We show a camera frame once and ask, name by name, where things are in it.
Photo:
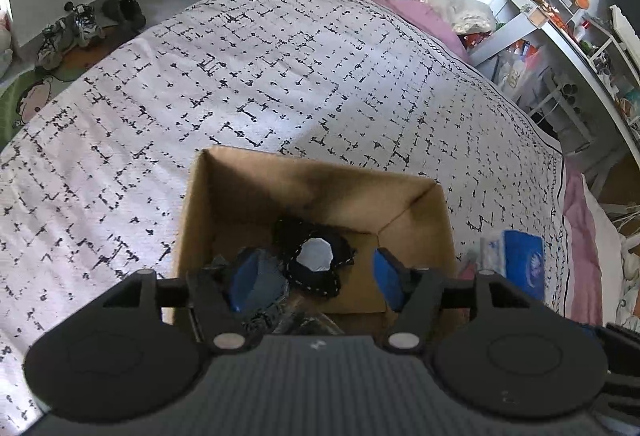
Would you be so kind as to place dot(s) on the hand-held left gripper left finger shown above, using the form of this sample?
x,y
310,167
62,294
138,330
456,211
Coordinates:
x,y
244,283

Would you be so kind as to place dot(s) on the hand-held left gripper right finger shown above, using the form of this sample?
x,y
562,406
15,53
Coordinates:
x,y
387,278

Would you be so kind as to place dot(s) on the black fabric scrunchie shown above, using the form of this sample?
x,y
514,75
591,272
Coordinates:
x,y
300,236

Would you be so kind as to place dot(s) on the dark clear plastic packet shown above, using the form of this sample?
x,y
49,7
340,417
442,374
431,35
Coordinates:
x,y
310,318

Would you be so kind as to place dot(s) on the brown cardboard box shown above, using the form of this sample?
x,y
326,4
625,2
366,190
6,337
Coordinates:
x,y
320,186

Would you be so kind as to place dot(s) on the blue tissue pack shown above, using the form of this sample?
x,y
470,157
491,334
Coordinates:
x,y
520,261

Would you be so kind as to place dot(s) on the white black printed blanket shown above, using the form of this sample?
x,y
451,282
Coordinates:
x,y
250,75

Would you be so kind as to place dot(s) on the white folding rack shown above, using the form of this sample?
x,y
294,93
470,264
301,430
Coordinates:
x,y
570,110

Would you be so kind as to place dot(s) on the red white shopping bag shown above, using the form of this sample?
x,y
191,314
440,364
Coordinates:
x,y
515,65

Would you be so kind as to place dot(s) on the green cartoon floor mat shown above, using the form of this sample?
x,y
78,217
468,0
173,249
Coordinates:
x,y
27,100

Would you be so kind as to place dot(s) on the black slippers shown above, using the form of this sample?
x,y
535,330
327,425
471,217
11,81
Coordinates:
x,y
125,11

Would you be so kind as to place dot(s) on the white desk with dark top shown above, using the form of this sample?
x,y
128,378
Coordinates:
x,y
565,40

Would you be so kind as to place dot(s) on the grey sneaker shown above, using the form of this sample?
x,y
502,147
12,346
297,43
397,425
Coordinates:
x,y
55,43
86,23

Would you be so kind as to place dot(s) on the white keyboard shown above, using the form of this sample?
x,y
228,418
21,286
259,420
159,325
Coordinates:
x,y
627,33

